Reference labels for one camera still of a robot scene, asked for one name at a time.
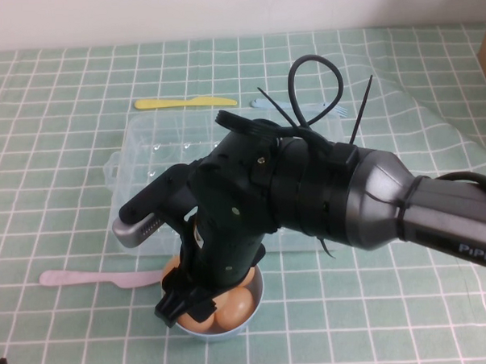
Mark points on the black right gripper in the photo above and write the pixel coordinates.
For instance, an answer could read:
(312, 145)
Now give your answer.
(228, 215)

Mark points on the brown egg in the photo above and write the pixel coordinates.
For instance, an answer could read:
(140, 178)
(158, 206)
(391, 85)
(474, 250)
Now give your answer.
(251, 278)
(236, 311)
(194, 324)
(172, 267)

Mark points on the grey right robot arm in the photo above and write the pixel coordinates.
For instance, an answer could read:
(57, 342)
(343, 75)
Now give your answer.
(381, 196)

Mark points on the transparent plastic egg box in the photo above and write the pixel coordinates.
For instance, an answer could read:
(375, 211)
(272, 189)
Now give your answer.
(164, 129)

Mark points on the light blue bowl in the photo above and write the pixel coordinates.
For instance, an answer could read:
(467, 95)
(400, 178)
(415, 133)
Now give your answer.
(217, 337)

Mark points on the pink plastic knife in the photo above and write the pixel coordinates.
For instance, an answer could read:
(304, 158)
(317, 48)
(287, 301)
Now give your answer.
(90, 277)

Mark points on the yellow plastic knife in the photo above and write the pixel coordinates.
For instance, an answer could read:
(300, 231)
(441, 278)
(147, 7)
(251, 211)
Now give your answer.
(163, 103)

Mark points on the green checked tablecloth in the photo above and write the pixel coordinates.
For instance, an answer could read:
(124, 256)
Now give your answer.
(393, 304)

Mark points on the light blue plastic fork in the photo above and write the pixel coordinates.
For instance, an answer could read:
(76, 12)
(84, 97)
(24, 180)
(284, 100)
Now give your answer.
(260, 104)

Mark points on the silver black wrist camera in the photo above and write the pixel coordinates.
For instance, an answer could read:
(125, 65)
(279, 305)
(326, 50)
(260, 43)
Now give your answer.
(147, 206)

